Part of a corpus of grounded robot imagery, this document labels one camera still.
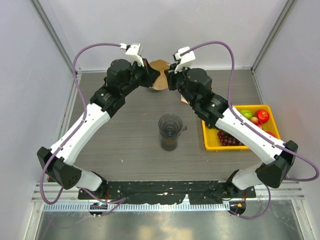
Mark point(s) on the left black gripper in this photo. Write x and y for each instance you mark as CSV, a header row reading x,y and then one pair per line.
x,y
150,74

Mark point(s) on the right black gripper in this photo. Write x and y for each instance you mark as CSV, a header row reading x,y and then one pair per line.
x,y
171,76

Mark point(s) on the brown paper coffee filter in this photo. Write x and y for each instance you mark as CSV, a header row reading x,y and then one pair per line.
x,y
161,82

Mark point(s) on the glass coffee carafe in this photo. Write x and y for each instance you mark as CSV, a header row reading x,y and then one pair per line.
x,y
169,142

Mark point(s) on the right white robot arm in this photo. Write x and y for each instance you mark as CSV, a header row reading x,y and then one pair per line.
x,y
276,156

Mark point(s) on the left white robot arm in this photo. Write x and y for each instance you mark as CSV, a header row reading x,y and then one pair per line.
x,y
58,161

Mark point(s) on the green netted melon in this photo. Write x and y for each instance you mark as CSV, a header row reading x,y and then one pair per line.
x,y
152,89

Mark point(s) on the black grape bunch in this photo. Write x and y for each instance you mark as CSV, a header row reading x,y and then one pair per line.
x,y
210,125

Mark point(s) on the light green apple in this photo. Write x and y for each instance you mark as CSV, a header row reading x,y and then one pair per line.
x,y
246,113

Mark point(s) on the upper red apple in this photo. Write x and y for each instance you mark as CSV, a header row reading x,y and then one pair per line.
x,y
262,115

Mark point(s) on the red apple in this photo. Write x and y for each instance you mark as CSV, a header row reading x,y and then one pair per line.
x,y
262,115
271,134

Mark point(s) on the red lychee cluster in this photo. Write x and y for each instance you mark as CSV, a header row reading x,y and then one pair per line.
x,y
256,122

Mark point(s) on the lower red apple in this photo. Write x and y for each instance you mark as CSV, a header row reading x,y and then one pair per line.
x,y
271,134

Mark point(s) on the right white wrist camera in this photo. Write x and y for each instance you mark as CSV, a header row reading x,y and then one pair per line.
x,y
183,58

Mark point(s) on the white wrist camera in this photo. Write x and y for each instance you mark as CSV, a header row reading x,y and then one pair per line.
x,y
133,53
183,58

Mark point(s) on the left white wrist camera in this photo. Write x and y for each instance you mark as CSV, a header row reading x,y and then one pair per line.
x,y
133,53

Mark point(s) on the aluminium frame rail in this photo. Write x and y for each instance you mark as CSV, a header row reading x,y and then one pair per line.
x,y
69,202

